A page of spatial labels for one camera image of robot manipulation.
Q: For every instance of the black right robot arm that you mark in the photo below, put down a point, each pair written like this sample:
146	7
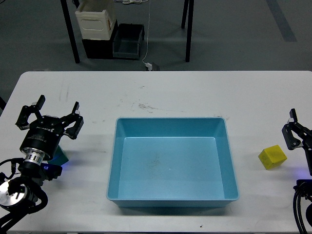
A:
302	189

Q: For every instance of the cream plastic crate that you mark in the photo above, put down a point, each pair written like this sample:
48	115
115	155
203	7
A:
96	19

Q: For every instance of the black right table leg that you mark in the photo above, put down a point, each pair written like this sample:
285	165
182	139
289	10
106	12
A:
187	19

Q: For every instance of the black left table leg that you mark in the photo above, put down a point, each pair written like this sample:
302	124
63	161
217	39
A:
70	31

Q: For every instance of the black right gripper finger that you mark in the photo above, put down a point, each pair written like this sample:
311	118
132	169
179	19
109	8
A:
295	134

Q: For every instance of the green block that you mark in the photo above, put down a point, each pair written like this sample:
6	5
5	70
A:
59	158

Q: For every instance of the black box under crate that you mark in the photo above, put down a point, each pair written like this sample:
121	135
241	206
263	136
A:
100	49

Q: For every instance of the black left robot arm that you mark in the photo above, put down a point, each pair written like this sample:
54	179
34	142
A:
21	193

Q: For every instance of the light blue plastic box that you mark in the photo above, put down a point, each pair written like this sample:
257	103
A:
172	162

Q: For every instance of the dark grey storage bin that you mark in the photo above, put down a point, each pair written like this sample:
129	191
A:
128	40

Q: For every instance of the black table leg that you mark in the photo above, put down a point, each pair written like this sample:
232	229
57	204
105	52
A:
187	19
70	31

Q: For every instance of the white power adapter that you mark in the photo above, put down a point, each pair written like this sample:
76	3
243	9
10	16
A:
152	67

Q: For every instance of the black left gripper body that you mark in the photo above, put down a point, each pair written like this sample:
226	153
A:
43	137

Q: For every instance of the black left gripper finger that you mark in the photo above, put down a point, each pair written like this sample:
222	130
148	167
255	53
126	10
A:
72	123
22	122

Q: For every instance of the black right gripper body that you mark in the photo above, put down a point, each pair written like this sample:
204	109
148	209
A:
307	146

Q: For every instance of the yellow block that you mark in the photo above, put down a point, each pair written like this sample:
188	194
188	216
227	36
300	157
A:
272	157

